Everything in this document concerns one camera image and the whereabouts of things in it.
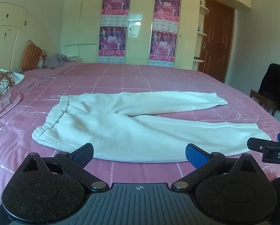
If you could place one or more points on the purple wall poster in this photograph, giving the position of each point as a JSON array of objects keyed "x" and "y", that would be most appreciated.
[
  {"x": 167, "y": 7},
  {"x": 163, "y": 48},
  {"x": 116, "y": 2},
  {"x": 112, "y": 42}
]

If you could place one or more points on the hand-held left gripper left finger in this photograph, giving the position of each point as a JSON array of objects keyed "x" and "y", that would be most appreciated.
[{"x": 84, "y": 154}]

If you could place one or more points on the pink checked bed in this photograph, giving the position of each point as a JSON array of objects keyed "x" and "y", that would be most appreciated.
[{"x": 154, "y": 77}]

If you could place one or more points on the black jacket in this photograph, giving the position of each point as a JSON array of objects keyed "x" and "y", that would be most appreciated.
[{"x": 275, "y": 82}]

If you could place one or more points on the cream corner shelf unit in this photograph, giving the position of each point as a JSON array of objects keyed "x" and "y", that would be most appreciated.
[{"x": 201, "y": 34}]

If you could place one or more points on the cream bed headboard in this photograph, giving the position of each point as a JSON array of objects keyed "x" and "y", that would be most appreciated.
[{"x": 4, "y": 21}]

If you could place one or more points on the cream wardrobe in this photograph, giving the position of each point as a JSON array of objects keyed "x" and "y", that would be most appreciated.
[{"x": 140, "y": 9}]

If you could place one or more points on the brown wooden door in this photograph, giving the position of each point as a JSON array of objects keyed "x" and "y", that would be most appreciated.
[{"x": 216, "y": 39}]

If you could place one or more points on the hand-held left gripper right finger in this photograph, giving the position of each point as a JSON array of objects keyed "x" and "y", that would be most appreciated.
[{"x": 195, "y": 155}]

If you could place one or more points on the grey crumpled cloth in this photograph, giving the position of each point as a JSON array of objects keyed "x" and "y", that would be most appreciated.
[{"x": 55, "y": 59}]

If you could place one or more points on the white folded cloth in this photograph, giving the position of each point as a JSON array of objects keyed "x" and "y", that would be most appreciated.
[{"x": 74, "y": 58}]

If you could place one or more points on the white pants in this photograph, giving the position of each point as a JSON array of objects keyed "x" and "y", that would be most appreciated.
[{"x": 135, "y": 131}]

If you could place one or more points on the orange striped pillow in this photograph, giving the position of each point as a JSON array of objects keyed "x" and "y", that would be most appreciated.
[{"x": 31, "y": 55}]

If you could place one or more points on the white brown patterned pillow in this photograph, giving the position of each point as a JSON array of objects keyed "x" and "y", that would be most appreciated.
[{"x": 1, "y": 80}]

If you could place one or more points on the wooden chair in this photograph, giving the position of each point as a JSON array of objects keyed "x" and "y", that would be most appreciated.
[{"x": 263, "y": 97}]

